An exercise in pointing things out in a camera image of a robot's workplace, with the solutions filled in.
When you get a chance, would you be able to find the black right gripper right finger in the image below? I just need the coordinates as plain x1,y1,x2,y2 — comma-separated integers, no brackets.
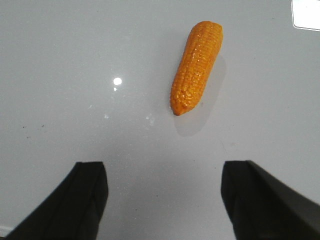
220,160,320,240

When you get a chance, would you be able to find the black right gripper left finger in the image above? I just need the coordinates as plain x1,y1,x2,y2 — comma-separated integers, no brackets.
6,161,109,240

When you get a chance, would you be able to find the orange corn cob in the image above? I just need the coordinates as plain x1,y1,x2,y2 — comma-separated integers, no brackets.
170,21,224,116

